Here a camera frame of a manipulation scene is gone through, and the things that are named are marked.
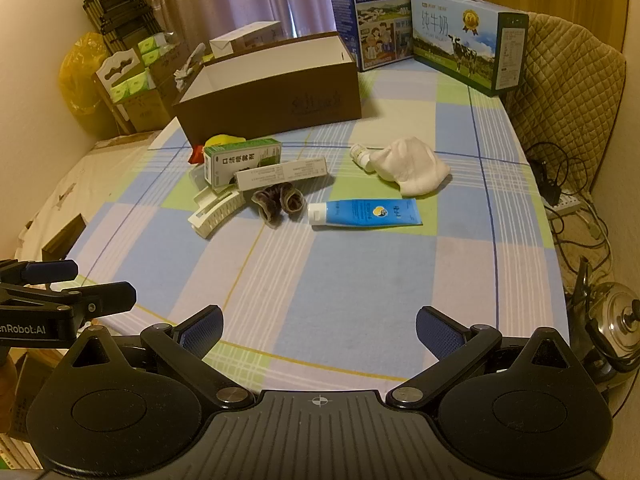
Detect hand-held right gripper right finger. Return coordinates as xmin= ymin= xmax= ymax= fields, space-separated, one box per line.
xmin=385 ymin=305 xmax=583 ymax=411

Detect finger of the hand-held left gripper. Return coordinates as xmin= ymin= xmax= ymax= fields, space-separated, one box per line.
xmin=0 ymin=281 xmax=137 ymax=318
xmin=0 ymin=259 xmax=79 ymax=286

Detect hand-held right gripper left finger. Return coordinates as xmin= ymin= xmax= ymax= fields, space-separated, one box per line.
xmin=60 ymin=305 xmax=256 ymax=411

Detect white hair claw clip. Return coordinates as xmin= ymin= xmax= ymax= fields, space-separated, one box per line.
xmin=188 ymin=187 xmax=247 ymax=240

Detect blue tube with white cap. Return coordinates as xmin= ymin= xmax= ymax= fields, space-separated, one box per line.
xmin=307 ymin=198 xmax=423 ymax=231

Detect dark brown furry socks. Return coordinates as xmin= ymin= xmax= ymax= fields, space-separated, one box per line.
xmin=251 ymin=183 xmax=306 ymax=222

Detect green medicine box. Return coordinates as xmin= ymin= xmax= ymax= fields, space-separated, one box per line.
xmin=202 ymin=141 xmax=282 ymax=191

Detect long white medicine box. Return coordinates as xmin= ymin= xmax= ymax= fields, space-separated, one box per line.
xmin=235 ymin=157 xmax=331 ymax=192

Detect white pill bottle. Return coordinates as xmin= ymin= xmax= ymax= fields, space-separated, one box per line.
xmin=350 ymin=143 xmax=376 ymax=173

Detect brown cardboard box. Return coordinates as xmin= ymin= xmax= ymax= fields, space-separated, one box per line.
xmin=172 ymin=31 xmax=363 ymax=147

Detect white printed cloth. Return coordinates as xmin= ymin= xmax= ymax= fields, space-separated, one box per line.
xmin=15 ymin=147 xmax=151 ymax=271

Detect steel kettle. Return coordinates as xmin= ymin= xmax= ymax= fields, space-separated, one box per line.
xmin=570 ymin=257 xmax=640 ymax=386

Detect white power strip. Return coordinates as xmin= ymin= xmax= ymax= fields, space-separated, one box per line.
xmin=542 ymin=190 xmax=583 ymax=221

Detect black power adapter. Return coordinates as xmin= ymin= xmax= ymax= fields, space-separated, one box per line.
xmin=542 ymin=170 xmax=563 ymax=206

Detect open carton of green tissues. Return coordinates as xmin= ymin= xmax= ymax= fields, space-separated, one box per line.
xmin=96 ymin=50 xmax=173 ymax=133

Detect yellow plastic bag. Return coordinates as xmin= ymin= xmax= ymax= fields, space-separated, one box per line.
xmin=59 ymin=32 xmax=108 ymax=136

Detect grey crumpled plastic bag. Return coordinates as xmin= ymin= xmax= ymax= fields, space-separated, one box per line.
xmin=172 ymin=42 xmax=206 ymax=93

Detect beige quilted chair cover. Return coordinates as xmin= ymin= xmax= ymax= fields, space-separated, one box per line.
xmin=502 ymin=10 xmax=627 ymax=196

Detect black folding trolley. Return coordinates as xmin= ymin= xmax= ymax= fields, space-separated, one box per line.
xmin=81 ymin=0 xmax=166 ymax=48

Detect green and white milk carton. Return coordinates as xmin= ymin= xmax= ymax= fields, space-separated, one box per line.
xmin=410 ymin=0 xmax=530 ymax=98

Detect white appliance box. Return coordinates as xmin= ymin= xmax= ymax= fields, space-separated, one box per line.
xmin=209 ymin=21 xmax=283 ymax=58

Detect blue milk carton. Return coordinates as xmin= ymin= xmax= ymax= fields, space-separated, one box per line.
xmin=326 ymin=0 xmax=422 ymax=72

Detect grey cable bundle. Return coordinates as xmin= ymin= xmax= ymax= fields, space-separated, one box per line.
xmin=547 ymin=200 xmax=616 ymax=286

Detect black cable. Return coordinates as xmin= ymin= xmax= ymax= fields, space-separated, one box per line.
xmin=525 ymin=141 xmax=571 ymax=196

